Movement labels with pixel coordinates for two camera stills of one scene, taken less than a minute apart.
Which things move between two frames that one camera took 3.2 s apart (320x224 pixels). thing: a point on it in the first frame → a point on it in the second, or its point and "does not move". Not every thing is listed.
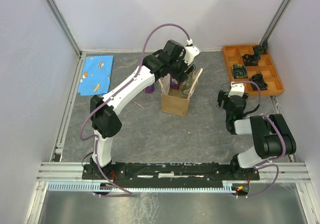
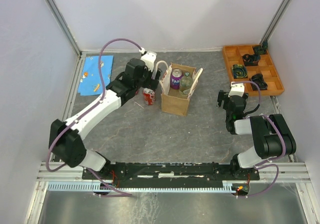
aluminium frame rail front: x=288 y=172 does not move
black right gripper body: x=245 y=96 does not move
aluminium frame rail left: x=57 y=152 does not move
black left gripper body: x=178 y=67 → x=147 y=81
